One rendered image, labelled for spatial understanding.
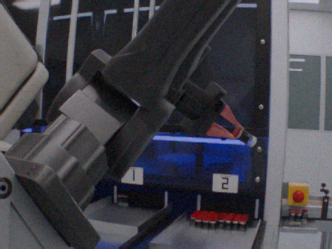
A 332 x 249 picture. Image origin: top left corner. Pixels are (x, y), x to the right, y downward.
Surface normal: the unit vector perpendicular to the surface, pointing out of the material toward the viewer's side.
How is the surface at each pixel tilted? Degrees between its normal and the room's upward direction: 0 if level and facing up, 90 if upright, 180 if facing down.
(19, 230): 90
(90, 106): 57
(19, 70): 90
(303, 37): 90
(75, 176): 81
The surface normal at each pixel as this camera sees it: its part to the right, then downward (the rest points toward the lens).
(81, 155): 0.72, -0.19
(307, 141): -0.22, 0.06
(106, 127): 0.45, -0.47
